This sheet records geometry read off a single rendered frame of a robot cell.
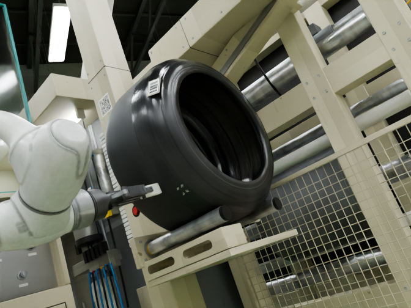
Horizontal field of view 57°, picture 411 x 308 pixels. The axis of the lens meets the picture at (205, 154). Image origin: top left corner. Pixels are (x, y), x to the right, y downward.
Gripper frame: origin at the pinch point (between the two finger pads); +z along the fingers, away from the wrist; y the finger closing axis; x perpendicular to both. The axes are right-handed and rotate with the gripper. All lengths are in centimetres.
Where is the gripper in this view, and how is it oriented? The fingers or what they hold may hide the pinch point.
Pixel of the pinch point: (149, 190)
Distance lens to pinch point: 104.9
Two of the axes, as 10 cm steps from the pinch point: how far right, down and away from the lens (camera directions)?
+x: 4.0, 8.9, -1.9
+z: 6.1, -1.1, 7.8
